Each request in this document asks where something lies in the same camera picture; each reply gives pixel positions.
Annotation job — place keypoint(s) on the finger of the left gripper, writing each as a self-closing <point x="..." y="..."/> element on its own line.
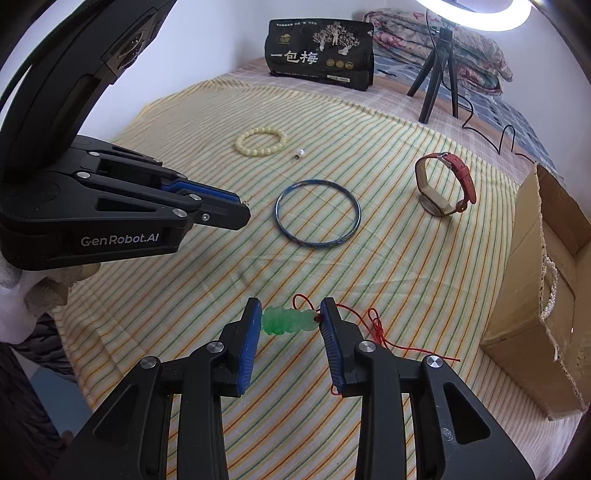
<point x="210" y="206"/>
<point x="114" y="169"/>

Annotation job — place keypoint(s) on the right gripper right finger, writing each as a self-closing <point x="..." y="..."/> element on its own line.
<point x="455" y="436"/>

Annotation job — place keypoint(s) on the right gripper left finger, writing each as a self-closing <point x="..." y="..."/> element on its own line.
<point x="127" y="436"/>

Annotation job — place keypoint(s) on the left hand white glove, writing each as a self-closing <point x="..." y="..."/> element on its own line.
<point x="27" y="295"/>

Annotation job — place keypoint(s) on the blue bangle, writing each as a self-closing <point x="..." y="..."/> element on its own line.
<point x="318" y="214"/>

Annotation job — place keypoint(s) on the dark striped fabric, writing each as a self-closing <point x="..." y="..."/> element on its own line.
<point x="44" y="348"/>

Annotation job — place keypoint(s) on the striped yellow cloth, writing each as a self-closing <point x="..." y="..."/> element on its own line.
<point x="434" y="281"/>

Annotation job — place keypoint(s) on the black snack bag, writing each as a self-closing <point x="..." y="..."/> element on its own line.
<point x="331" y="51"/>

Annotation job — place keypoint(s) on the cardboard box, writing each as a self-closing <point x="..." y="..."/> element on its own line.
<point x="539" y="330"/>

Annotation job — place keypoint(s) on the folded floral quilt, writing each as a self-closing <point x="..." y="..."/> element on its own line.
<point x="411" y="36"/>

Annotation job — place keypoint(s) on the black tripod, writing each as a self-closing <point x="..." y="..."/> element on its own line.
<point x="434" y="78"/>

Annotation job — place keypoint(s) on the blue patterned bedsheet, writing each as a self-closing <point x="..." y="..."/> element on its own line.
<point x="491" y="109"/>

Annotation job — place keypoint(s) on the red strap wristwatch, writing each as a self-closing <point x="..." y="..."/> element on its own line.
<point x="445" y="184"/>

